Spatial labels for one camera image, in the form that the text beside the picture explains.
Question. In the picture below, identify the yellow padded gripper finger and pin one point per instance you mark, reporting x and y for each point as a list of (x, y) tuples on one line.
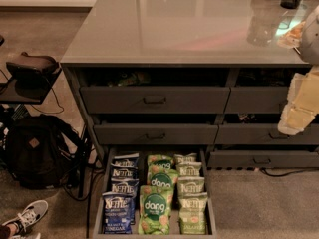
[(302, 103)]

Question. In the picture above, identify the green dang bag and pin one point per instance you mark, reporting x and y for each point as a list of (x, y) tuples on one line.
[(159, 163), (164, 179), (155, 210)]

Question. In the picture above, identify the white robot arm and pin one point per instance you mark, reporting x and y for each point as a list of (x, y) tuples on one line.
[(304, 39)]

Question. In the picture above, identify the top right drawer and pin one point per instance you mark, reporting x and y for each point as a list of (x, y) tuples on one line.
[(261, 91)]

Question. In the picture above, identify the middle right drawer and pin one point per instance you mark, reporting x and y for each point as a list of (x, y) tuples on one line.
[(262, 130)]

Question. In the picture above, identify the bottom right drawer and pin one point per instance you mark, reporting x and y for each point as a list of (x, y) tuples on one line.
[(263, 159)]

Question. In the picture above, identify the rear green Kettle chip bag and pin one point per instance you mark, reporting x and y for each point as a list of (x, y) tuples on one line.
[(179, 158)]

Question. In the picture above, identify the grey drawer cabinet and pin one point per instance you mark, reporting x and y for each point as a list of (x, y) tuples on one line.
[(222, 36)]

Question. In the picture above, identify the top left drawer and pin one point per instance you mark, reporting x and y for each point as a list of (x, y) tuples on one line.
[(170, 91)]

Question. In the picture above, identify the front green Kettle chip bag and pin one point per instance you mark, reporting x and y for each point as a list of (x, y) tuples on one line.
[(192, 218)]

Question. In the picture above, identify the green snack in top drawer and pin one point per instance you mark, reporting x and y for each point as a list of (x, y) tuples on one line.
[(135, 78)]

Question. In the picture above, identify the rear blue Kettle chip bag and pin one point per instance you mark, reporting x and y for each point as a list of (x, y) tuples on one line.
[(127, 160)]

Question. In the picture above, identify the blue kettle chip bag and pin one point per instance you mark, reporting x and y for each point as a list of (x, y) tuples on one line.
[(129, 187), (124, 172), (117, 213), (127, 160)]

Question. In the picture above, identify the middle left drawer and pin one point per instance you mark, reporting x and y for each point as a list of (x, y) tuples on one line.
[(155, 132)]

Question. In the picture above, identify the open bottom left drawer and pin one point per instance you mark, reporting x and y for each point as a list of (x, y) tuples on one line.
[(174, 230)]

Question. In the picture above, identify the front blue Kettle chip bag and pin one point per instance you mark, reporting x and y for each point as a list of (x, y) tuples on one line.
[(117, 213)]

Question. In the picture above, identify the black backpack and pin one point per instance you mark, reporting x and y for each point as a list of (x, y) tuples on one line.
[(42, 152)]

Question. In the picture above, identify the black device on shelf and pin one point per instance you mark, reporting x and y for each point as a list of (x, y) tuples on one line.
[(27, 68)]

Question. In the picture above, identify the grey sneaker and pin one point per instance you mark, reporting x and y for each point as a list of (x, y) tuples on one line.
[(33, 213)]

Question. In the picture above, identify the dark side shelf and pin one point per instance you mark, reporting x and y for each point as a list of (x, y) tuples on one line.
[(17, 92)]

